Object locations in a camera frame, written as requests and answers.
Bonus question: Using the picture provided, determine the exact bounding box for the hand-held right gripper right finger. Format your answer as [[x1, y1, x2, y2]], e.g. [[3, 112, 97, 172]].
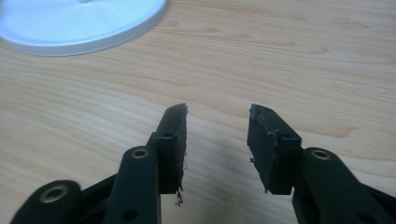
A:
[[247, 103, 304, 196]]

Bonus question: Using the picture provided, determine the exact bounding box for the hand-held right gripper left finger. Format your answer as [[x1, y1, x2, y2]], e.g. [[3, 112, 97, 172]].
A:
[[147, 103, 190, 196]]

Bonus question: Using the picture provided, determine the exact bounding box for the white round plate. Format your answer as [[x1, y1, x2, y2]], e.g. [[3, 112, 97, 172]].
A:
[[0, 0, 171, 58]]

